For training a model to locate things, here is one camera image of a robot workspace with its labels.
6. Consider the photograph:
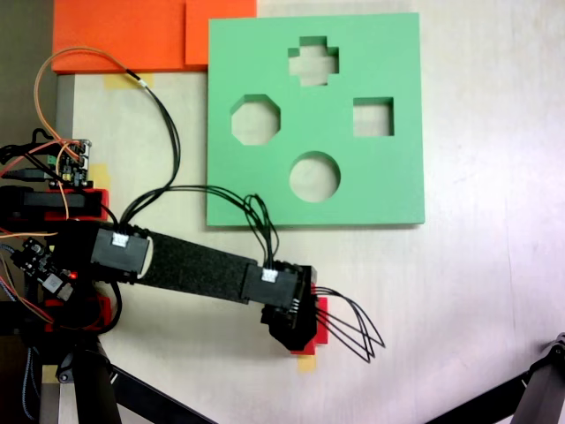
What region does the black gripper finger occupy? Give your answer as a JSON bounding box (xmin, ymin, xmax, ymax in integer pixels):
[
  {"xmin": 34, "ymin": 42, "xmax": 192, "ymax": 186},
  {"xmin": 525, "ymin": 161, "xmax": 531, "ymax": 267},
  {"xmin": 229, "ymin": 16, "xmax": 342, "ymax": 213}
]
[{"xmin": 260, "ymin": 307, "xmax": 317, "ymax": 352}]

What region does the red cross columnar block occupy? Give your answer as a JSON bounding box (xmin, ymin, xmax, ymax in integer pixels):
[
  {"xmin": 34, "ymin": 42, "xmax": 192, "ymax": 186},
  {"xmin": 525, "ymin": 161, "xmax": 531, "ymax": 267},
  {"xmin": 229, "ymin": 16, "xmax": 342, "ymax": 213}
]
[{"xmin": 289, "ymin": 282, "xmax": 330, "ymax": 355}]

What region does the large flat orange block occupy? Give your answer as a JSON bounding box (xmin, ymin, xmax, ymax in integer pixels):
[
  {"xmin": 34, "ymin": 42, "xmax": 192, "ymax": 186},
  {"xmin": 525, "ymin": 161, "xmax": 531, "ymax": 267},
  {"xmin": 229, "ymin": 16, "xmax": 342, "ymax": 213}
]
[{"xmin": 51, "ymin": 0, "xmax": 187, "ymax": 74}]

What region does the yellow tape strip with mark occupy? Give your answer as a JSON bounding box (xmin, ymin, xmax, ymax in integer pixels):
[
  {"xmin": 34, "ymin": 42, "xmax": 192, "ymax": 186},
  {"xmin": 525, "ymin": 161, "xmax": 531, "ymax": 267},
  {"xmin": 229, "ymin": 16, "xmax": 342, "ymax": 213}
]
[{"xmin": 296, "ymin": 352, "xmax": 318, "ymax": 375}]

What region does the green shape sorter board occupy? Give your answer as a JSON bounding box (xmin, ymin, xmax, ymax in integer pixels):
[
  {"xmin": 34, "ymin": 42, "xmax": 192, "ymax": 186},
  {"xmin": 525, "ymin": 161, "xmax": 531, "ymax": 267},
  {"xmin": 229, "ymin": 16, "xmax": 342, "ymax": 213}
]
[{"xmin": 205, "ymin": 11, "xmax": 426, "ymax": 230}]

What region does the black tripod leg with hub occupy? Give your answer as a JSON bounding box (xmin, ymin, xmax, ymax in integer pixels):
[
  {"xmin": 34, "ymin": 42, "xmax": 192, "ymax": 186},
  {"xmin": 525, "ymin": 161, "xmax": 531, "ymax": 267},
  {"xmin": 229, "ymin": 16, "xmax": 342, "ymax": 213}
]
[{"xmin": 39, "ymin": 335, "xmax": 217, "ymax": 424}]

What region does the yellow masking tape piece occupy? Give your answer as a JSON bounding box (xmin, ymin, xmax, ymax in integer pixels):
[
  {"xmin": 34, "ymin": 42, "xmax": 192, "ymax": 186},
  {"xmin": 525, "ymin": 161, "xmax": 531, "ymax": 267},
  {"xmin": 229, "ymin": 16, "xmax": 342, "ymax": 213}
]
[
  {"xmin": 103, "ymin": 72, "xmax": 155, "ymax": 91},
  {"xmin": 90, "ymin": 163, "xmax": 111, "ymax": 189}
]

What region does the black circuit board with chips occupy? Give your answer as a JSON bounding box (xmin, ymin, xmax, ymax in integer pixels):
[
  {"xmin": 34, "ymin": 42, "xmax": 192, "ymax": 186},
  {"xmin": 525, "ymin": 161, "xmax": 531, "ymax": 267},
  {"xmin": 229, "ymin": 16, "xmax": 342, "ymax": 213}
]
[{"xmin": 11, "ymin": 236, "xmax": 77, "ymax": 304}]

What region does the black table clamp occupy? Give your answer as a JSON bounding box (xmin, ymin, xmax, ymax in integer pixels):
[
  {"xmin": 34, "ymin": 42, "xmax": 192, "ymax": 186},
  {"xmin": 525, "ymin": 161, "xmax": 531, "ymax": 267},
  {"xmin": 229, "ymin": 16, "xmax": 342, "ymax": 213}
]
[
  {"xmin": 0, "ymin": 185, "xmax": 105, "ymax": 222},
  {"xmin": 0, "ymin": 304, "xmax": 89, "ymax": 335}
]

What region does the circuit board with green terminal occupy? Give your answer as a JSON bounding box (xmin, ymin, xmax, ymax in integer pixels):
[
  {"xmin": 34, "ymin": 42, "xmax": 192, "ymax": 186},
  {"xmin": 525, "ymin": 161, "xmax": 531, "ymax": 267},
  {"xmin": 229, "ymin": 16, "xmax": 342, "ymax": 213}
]
[{"xmin": 46, "ymin": 139, "xmax": 94, "ymax": 187}]

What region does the black gripper motor cable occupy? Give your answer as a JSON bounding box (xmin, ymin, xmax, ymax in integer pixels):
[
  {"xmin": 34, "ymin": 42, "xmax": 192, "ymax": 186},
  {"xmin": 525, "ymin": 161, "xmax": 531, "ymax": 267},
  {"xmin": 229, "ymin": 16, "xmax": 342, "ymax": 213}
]
[{"xmin": 311, "ymin": 285, "xmax": 387, "ymax": 365}]

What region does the black forearm motor cable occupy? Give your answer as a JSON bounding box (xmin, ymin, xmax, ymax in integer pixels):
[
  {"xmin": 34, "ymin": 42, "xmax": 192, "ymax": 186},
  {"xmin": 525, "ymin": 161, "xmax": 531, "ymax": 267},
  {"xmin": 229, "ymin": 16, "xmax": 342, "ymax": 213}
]
[{"xmin": 118, "ymin": 184, "xmax": 280, "ymax": 271}]

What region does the thin orange wire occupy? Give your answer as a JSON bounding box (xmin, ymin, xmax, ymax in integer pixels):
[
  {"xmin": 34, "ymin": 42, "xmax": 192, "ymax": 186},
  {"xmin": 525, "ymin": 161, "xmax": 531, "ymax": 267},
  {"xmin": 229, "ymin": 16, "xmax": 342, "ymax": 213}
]
[{"xmin": 0, "ymin": 149, "xmax": 71, "ymax": 239}]

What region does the black cable with white label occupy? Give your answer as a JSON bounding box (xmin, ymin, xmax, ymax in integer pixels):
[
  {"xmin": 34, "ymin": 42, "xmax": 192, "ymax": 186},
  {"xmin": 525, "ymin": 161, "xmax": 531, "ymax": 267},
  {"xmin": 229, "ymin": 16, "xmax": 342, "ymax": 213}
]
[{"xmin": 109, "ymin": 68, "xmax": 181, "ymax": 231}]

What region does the braided grey cable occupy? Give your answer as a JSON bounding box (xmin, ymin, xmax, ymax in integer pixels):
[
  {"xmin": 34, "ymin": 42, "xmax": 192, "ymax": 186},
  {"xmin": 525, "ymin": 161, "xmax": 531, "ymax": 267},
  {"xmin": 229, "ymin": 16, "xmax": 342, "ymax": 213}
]
[{"xmin": 21, "ymin": 346, "xmax": 37, "ymax": 420}]

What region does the black USB cable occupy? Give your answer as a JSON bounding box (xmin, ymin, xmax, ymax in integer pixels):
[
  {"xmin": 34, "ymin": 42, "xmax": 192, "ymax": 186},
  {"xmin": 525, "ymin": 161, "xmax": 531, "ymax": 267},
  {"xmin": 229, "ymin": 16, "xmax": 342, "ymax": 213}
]
[{"xmin": 0, "ymin": 167, "xmax": 49, "ymax": 181}]

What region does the black power cable bundle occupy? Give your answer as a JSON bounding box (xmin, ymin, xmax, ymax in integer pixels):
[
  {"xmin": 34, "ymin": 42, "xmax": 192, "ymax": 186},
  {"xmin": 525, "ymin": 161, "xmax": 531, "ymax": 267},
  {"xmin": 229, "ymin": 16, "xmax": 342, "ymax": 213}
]
[{"xmin": 0, "ymin": 127, "xmax": 63, "ymax": 163}]

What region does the long orange wire loop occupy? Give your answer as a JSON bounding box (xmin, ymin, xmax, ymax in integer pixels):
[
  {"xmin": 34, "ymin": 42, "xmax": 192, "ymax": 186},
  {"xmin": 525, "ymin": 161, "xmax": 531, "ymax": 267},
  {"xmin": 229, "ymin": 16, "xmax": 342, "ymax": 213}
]
[{"xmin": 34, "ymin": 46, "xmax": 130, "ymax": 155}]

